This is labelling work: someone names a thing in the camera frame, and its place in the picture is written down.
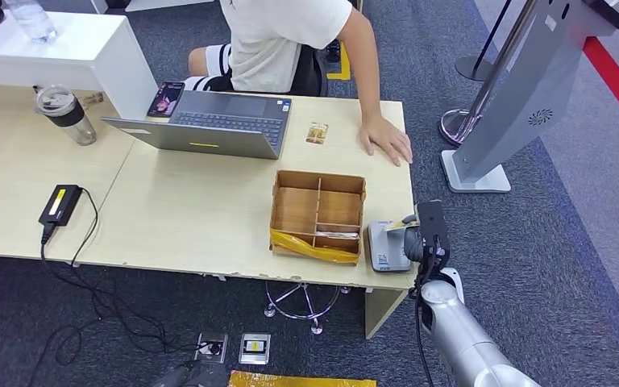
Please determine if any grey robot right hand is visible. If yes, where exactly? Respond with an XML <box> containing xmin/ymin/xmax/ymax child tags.
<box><xmin>401</xmin><ymin>213</ymin><xmax>429</xmax><ymax>264</ymax></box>

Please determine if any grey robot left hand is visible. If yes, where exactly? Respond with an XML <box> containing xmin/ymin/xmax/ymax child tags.
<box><xmin>152</xmin><ymin>363</ymin><xmax>201</xmax><ymax>387</ymax></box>

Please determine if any person's left hand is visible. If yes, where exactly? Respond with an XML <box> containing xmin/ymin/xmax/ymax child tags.
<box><xmin>357</xmin><ymin>113</ymin><xmax>413</xmax><ymax>168</ymax></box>

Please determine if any gold patterned card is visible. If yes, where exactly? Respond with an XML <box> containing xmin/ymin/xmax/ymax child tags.
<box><xmin>305</xmin><ymin>121</ymin><xmax>329</xmax><ymax>145</ymax></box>

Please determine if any seated person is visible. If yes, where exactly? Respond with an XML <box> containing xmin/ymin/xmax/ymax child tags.
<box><xmin>186</xmin><ymin>0</ymin><xmax>413</xmax><ymax>168</ymax></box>

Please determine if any small tan card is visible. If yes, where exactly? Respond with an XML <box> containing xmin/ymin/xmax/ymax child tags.
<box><xmin>78</xmin><ymin>91</ymin><xmax>105</xmax><ymax>110</ymax></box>

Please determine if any floor socket with plug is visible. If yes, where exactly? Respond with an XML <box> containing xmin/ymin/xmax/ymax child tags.
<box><xmin>194</xmin><ymin>331</ymin><xmax>230</xmax><ymax>365</ymax></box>

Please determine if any desk leg panel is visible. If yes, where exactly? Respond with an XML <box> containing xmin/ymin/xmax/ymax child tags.
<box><xmin>364</xmin><ymin>287</ymin><xmax>412</xmax><ymax>340</ymax></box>

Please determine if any closed steel floor socket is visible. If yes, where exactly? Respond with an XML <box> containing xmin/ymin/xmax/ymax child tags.
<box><xmin>238</xmin><ymin>333</ymin><xmax>272</xmax><ymax>366</ymax></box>

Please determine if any wooden divided box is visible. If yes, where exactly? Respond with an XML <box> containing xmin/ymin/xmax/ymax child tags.
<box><xmin>269</xmin><ymin>169</ymin><xmax>367</xmax><ymax>265</ymax></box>

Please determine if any yellow floor tape corner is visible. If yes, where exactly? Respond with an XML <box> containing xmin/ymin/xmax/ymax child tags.
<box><xmin>228</xmin><ymin>369</ymin><xmax>377</xmax><ymax>387</ymax></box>

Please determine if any chrome stool base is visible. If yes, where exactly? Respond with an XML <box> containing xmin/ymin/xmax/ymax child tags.
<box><xmin>264</xmin><ymin>280</ymin><xmax>351</xmax><ymax>336</ymax></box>

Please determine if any silver kiosk stand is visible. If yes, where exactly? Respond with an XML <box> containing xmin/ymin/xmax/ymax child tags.
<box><xmin>440</xmin><ymin>0</ymin><xmax>619</xmax><ymax>194</ymax></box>

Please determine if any black power adapter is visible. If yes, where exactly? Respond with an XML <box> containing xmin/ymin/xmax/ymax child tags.
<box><xmin>38</xmin><ymin>184</ymin><xmax>84</xmax><ymax>228</ymax></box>

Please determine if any grey laptop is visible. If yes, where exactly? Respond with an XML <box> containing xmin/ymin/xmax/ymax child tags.
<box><xmin>101</xmin><ymin>89</ymin><xmax>293</xmax><ymax>160</ymax></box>

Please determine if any black smartphone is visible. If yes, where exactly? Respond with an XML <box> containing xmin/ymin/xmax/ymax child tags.
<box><xmin>146</xmin><ymin>81</ymin><xmax>186</xmax><ymax>119</ymax></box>

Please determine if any clear tumbler with black band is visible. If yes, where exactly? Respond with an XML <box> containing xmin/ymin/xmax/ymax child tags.
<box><xmin>34</xmin><ymin>84</ymin><xmax>98</xmax><ymax>147</ymax></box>

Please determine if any white desktop shelf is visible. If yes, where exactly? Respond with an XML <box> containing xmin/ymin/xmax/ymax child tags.
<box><xmin>0</xmin><ymin>10</ymin><xmax>160</xmax><ymax>121</ymax></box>

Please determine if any clear plastic water bottle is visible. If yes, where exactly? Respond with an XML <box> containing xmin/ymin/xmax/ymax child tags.
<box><xmin>3</xmin><ymin>0</ymin><xmax>58</xmax><ymax>44</ymax></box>

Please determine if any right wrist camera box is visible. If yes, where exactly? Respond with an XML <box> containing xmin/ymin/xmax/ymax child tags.
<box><xmin>415</xmin><ymin>200</ymin><xmax>451</xmax><ymax>268</ymax></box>

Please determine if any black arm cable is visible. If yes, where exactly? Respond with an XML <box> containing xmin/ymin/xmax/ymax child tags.
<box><xmin>413</xmin><ymin>240</ymin><xmax>442</xmax><ymax>387</ymax></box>

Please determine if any black power cord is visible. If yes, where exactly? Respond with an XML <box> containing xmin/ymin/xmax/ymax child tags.
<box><xmin>26</xmin><ymin>221</ymin><xmax>222</xmax><ymax>385</ymax></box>

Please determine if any chrome stanchion post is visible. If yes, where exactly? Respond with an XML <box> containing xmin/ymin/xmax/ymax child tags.
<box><xmin>438</xmin><ymin>0</ymin><xmax>538</xmax><ymax>146</ymax></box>

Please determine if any thin black cable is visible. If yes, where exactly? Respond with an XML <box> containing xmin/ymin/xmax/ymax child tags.
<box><xmin>69</xmin><ymin>186</ymin><xmax>100</xmax><ymax>268</ymax></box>

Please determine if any dark stanchion post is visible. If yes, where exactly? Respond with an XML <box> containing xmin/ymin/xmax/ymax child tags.
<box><xmin>455</xmin><ymin>0</ymin><xmax>513</xmax><ymax>82</ymax></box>

